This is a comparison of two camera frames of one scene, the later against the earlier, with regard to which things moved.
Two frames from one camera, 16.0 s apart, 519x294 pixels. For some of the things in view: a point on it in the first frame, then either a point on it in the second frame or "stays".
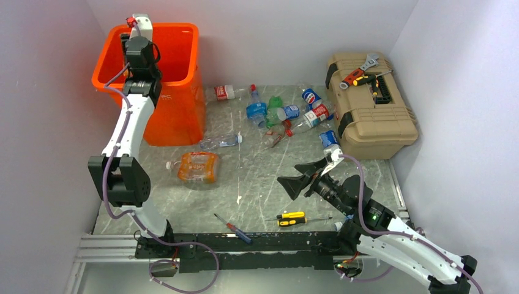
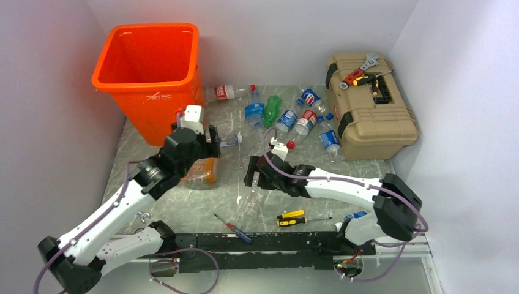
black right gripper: (292, 185) → (262, 182)
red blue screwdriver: (237, 232) stays
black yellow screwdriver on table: (295, 221) stays
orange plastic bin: (179, 117) stays
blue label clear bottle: (289, 112) → (286, 121)
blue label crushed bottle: (257, 110) stays
